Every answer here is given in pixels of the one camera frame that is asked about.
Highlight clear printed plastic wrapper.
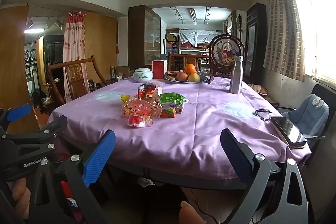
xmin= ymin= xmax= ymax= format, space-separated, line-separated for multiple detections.
xmin=121 ymin=98 xmax=162 ymax=119

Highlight red box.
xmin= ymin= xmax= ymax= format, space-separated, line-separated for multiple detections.
xmin=152 ymin=59 xmax=168 ymax=80

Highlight fluorescent ceiling lamp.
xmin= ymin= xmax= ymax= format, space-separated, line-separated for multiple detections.
xmin=24 ymin=27 xmax=46 ymax=34

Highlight red snack packet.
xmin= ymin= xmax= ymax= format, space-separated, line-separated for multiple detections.
xmin=137 ymin=83 xmax=156 ymax=100

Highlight glass display cabinet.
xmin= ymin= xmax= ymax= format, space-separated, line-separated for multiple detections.
xmin=128 ymin=5 xmax=161 ymax=71

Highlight light blue jacket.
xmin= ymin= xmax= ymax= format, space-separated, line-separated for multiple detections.
xmin=287 ymin=94 xmax=330 ymax=135

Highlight small drink carton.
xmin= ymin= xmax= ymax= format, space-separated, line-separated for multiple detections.
xmin=160 ymin=105 xmax=184 ymax=118

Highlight pink floral curtain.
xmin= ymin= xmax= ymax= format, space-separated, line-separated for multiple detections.
xmin=63 ymin=11 xmax=87 ymax=104

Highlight wooden armchair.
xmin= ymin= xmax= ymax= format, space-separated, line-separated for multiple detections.
xmin=46 ymin=55 xmax=108 ymax=105

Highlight round embroidery table screen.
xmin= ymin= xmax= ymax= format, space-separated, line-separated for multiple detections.
xmin=209 ymin=34 xmax=246 ymax=81

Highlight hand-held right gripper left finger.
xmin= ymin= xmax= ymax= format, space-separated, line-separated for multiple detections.
xmin=26 ymin=130 xmax=117 ymax=224

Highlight dark tall cabinet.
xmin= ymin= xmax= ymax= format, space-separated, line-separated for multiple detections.
xmin=245 ymin=3 xmax=267 ymax=83

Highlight dark office chair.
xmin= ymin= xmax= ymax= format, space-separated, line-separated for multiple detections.
xmin=273 ymin=84 xmax=330 ymax=159

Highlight cardboard box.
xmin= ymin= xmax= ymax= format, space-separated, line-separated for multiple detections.
xmin=115 ymin=66 xmax=134 ymax=77

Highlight wooden dining chair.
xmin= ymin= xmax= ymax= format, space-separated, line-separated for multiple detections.
xmin=168 ymin=52 xmax=210 ymax=72

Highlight person's left hand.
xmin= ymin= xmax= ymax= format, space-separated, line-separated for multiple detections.
xmin=12 ymin=181 xmax=31 ymax=218

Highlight white cloth cover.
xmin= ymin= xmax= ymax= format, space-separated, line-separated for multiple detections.
xmin=178 ymin=29 xmax=229 ymax=47

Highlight steel bottle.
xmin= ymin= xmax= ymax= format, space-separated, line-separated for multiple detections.
xmin=230 ymin=55 xmax=244 ymax=94

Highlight clear jelly cup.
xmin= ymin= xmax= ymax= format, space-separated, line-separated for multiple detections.
xmin=127 ymin=113 xmax=153 ymax=128

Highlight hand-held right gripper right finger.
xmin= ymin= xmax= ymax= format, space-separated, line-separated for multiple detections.
xmin=220 ymin=128 xmax=309 ymax=224

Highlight window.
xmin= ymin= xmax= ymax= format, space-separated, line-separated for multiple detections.
xmin=289 ymin=0 xmax=336 ymax=88

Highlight keys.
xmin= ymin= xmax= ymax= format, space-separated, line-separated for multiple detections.
xmin=252 ymin=109 xmax=273 ymax=122

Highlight checkered curtain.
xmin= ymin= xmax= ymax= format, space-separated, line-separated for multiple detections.
xmin=263 ymin=0 xmax=306 ymax=83

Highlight fruit plate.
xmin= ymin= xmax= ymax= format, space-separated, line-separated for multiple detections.
xmin=164 ymin=74 xmax=209 ymax=84

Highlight white ceramic jar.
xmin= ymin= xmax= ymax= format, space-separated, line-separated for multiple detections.
xmin=133 ymin=67 xmax=153 ymax=82

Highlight black smartphone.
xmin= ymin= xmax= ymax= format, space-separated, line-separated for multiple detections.
xmin=270 ymin=116 xmax=307 ymax=145

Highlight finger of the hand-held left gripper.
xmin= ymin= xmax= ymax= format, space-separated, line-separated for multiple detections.
xmin=0 ymin=104 xmax=32 ymax=132
xmin=0 ymin=115 xmax=68 ymax=142

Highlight orange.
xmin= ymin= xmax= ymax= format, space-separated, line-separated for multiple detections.
xmin=184 ymin=63 xmax=197 ymax=75

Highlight green tissue packet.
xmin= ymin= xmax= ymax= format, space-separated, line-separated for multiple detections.
xmin=159 ymin=92 xmax=189 ymax=109

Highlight purple tablecloth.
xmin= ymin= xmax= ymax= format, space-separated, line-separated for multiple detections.
xmin=47 ymin=74 xmax=311 ymax=181

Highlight person's right hand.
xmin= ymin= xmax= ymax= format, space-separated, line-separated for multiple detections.
xmin=179 ymin=201 xmax=206 ymax=224

